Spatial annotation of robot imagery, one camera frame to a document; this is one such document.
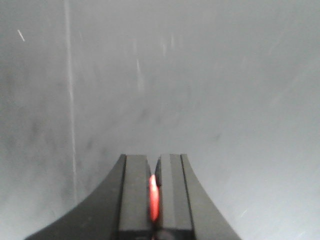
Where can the red plastic spoon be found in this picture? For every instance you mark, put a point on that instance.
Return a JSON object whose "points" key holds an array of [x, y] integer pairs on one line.
{"points": [[154, 199]]}

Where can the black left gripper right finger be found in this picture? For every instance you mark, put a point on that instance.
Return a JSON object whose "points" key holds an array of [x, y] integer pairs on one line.
{"points": [[186, 212]]}

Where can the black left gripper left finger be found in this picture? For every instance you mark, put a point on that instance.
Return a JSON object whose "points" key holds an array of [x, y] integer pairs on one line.
{"points": [[118, 209]]}

